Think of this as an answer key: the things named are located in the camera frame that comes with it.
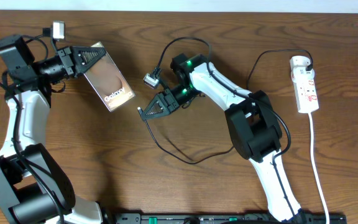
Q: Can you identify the white power strip cord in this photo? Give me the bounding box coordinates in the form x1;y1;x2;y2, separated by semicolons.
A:
308;112;331;224

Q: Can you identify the black USB charging cable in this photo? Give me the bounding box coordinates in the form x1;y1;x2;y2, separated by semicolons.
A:
137;49;314;165

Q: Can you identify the white power strip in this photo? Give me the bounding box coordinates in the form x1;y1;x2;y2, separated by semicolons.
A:
291;73;319;114

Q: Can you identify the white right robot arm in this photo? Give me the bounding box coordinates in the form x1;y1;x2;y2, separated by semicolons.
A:
139;54;301;222

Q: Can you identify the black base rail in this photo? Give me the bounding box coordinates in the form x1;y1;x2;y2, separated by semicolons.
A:
115;212;347;224

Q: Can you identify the white USB wall charger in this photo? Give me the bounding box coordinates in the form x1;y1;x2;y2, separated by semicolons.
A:
290;55;315;83

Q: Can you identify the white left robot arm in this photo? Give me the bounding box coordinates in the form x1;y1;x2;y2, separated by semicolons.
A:
0;35;112;223

